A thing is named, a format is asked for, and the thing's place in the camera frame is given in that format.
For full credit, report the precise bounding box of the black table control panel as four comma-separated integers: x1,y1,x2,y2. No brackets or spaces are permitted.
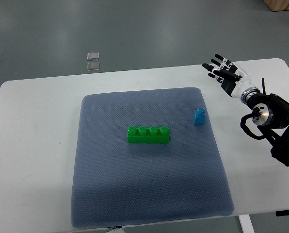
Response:
275,210,289,216

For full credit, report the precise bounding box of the long green block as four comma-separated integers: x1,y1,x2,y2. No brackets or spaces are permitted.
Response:
127,126,170,144

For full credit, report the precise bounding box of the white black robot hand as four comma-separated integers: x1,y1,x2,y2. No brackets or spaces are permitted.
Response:
202,54,260,104

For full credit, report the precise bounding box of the small blue block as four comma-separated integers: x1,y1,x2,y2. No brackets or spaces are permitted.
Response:
193,107,206,125

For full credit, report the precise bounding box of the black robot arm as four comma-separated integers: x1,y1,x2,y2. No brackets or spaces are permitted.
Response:
240,79,289,166

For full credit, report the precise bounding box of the wooden box corner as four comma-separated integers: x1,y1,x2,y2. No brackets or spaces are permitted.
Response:
264,0,289,12

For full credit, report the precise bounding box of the upper metal floor plate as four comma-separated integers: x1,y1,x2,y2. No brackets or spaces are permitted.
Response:
87,52,99,61

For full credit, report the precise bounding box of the blue-grey mesh mat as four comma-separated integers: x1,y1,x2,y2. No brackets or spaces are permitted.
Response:
71,87,234,228

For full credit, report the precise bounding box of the white table leg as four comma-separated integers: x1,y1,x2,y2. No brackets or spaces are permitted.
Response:
238,215,255,233

